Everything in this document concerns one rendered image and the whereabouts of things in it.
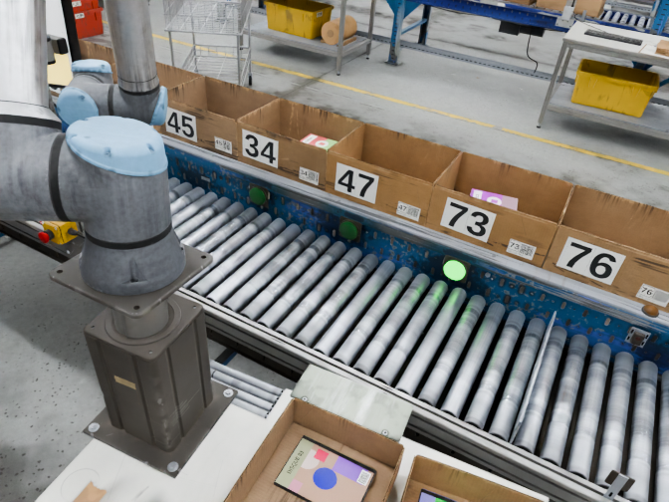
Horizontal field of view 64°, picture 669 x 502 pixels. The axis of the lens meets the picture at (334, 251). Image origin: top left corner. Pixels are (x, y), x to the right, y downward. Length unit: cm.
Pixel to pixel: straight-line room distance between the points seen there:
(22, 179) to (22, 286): 218
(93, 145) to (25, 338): 200
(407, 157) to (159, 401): 130
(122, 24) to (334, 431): 100
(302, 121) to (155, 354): 137
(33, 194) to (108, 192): 11
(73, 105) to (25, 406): 150
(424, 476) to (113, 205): 86
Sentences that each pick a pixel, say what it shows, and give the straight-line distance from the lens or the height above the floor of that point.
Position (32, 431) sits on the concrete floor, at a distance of 247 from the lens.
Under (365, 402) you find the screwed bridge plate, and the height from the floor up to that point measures 75.
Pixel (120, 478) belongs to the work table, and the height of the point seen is 75.
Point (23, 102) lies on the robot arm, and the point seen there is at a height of 152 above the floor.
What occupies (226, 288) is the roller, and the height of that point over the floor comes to 75.
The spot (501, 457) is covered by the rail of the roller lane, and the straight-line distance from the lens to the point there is 146.
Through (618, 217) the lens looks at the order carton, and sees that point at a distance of 198.
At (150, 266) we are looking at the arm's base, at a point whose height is 127.
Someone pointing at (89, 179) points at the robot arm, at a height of 144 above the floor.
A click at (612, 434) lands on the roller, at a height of 75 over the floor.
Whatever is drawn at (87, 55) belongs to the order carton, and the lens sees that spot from 303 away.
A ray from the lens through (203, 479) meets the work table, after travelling 131.
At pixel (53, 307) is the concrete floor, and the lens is 294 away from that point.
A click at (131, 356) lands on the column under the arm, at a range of 113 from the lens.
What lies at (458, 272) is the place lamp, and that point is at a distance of 177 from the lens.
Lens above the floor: 188
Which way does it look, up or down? 37 degrees down
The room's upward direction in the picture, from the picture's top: 5 degrees clockwise
